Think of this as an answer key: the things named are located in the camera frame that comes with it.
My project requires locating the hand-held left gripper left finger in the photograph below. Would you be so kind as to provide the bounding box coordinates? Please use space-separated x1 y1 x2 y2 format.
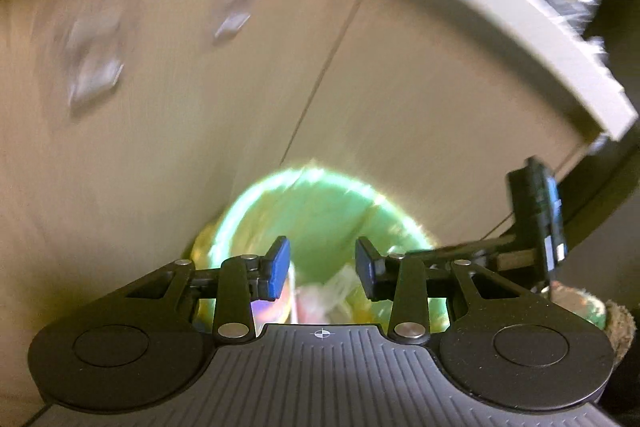
122 235 292 342

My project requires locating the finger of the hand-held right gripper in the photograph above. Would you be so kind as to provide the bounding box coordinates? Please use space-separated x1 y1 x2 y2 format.
406 158 570 286

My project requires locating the brown fuzzy object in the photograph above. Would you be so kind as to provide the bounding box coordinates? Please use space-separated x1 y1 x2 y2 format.
604 299 640 360

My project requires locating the clear plastic bag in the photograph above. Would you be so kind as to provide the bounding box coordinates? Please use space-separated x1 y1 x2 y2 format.
294 264 363 325

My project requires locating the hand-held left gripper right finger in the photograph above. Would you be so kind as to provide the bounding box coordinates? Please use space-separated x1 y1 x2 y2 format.
353 236 544 344

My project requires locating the bin with green liner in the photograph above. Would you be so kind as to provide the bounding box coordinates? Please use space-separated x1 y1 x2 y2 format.
189 164 455 339

